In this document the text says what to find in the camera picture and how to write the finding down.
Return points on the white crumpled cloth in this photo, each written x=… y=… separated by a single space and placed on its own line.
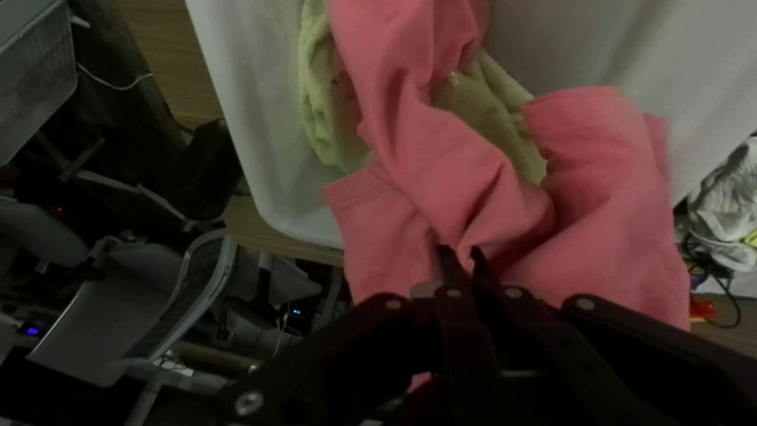
x=725 y=205

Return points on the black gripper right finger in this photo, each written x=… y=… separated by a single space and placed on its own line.
x=616 y=369

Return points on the yellow-green cloth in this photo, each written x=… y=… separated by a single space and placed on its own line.
x=323 y=120

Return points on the grey mesh office chair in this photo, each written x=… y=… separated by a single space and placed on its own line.
x=118 y=316

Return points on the white plastic bin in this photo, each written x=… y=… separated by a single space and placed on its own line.
x=238 y=96

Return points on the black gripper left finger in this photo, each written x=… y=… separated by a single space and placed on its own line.
x=355 y=362

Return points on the pink cloth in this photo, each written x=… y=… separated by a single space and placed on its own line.
x=440 y=156

